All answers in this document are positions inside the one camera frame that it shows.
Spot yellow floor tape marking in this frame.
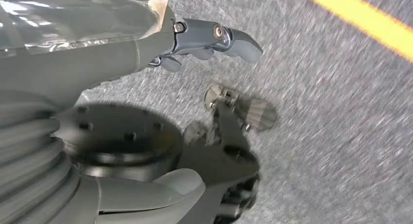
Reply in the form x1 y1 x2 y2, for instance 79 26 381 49
297 0 413 62

